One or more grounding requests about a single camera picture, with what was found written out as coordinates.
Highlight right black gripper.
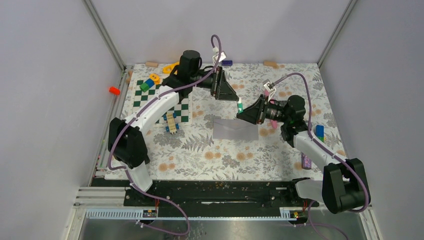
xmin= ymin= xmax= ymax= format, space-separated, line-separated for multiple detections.
xmin=236 ymin=94 xmax=291 ymax=125

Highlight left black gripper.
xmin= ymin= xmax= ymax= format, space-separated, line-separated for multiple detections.
xmin=191 ymin=66 xmax=240 ymax=102

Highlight green white glue stick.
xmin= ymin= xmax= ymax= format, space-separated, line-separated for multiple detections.
xmin=237 ymin=98 xmax=244 ymax=113

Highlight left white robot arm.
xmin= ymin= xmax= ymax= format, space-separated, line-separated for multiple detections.
xmin=107 ymin=49 xmax=240 ymax=206

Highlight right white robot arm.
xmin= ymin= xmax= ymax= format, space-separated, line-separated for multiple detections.
xmin=236 ymin=94 xmax=371 ymax=214

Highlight pink marker pen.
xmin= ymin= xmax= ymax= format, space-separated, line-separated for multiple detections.
xmin=263 ymin=89 xmax=278 ymax=129

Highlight dark blue lego brick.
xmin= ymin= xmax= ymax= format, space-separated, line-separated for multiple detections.
xmin=221 ymin=60 xmax=233 ymax=66

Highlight floral patterned table mat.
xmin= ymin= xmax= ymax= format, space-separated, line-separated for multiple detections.
xmin=105 ymin=62 xmax=349 ymax=182

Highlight right wooden cylinder peg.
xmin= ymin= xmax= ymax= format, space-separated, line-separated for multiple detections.
xmin=263 ymin=61 xmax=279 ymax=69

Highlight wooden cylinder peg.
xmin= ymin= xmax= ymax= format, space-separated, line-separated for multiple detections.
xmin=263 ymin=61 xmax=279 ymax=69
xmin=144 ymin=61 xmax=159 ymax=68

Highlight yellow triangle toy block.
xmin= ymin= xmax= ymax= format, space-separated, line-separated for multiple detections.
xmin=162 ymin=61 xmax=180 ymax=75

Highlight wooden toy car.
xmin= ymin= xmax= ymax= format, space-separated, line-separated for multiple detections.
xmin=163 ymin=113 xmax=179 ymax=134

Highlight colourful lego brick stack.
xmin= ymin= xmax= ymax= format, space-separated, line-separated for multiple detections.
xmin=315 ymin=124 xmax=326 ymax=143

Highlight purple glitter microphone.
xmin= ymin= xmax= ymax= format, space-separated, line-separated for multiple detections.
xmin=301 ymin=153 xmax=312 ymax=170

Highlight blue cube block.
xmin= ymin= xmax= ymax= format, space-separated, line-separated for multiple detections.
xmin=144 ymin=78 xmax=155 ymax=88

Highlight left wooden cylinder peg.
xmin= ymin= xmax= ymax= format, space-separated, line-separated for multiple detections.
xmin=144 ymin=61 xmax=159 ymax=68

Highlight green white chessboard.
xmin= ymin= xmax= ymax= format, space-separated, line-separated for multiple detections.
xmin=122 ymin=76 xmax=193 ymax=126

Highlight green cube block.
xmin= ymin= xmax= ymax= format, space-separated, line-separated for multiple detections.
xmin=139 ymin=82 xmax=151 ymax=93

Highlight red cylinder block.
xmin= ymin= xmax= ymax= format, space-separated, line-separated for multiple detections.
xmin=108 ymin=86 xmax=121 ymax=96

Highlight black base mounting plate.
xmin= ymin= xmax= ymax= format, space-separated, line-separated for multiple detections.
xmin=123 ymin=180 xmax=311 ymax=218

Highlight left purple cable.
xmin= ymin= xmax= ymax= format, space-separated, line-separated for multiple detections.
xmin=107 ymin=34 xmax=223 ymax=237

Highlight purple cable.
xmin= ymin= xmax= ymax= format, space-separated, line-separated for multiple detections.
xmin=107 ymin=34 xmax=223 ymax=237
xmin=271 ymin=72 xmax=371 ymax=240

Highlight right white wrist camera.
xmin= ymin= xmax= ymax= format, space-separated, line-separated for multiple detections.
xmin=263 ymin=80 xmax=276 ymax=101

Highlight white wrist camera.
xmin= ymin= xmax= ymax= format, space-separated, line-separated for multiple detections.
xmin=263 ymin=80 xmax=276 ymax=101
xmin=212 ymin=47 xmax=227 ymax=64

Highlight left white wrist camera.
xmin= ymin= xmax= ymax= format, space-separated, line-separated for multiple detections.
xmin=212 ymin=47 xmax=227 ymax=64

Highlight orange ring toy block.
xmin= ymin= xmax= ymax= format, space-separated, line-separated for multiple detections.
xmin=149 ymin=73 xmax=162 ymax=85

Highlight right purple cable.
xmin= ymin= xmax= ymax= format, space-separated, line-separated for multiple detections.
xmin=271 ymin=72 xmax=371 ymax=240

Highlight white slotted cable duct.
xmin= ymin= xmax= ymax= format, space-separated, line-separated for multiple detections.
xmin=85 ymin=207 xmax=299 ymax=222

